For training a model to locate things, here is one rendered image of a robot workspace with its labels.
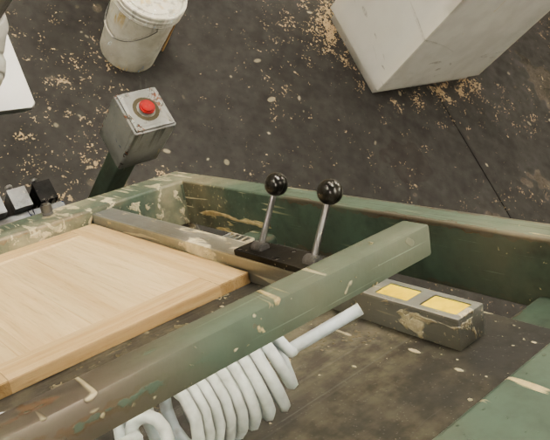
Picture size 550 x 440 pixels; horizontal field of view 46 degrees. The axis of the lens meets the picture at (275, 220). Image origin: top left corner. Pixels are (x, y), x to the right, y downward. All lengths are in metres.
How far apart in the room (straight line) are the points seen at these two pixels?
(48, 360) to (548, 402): 0.61
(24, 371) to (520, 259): 0.68
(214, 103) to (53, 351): 2.21
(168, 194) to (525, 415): 1.20
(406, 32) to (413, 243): 2.99
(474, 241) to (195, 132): 2.01
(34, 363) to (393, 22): 2.80
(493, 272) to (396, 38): 2.47
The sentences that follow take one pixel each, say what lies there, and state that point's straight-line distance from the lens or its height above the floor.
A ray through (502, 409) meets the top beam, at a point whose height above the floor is 1.85.
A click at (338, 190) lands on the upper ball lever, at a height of 1.54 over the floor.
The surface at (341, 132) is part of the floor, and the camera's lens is 3.28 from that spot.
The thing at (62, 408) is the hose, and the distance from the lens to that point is 0.27.
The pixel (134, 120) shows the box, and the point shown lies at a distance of 1.62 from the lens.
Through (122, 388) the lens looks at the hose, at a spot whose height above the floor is 1.94.
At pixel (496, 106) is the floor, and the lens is 4.21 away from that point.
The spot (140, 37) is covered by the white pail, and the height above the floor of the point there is 0.24.
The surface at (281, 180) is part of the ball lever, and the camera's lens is 1.01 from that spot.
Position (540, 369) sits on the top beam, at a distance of 0.56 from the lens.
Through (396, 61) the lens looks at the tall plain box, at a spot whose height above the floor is 0.26.
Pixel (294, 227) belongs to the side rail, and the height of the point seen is 1.20.
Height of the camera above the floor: 2.21
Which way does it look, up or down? 52 degrees down
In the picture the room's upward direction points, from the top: 45 degrees clockwise
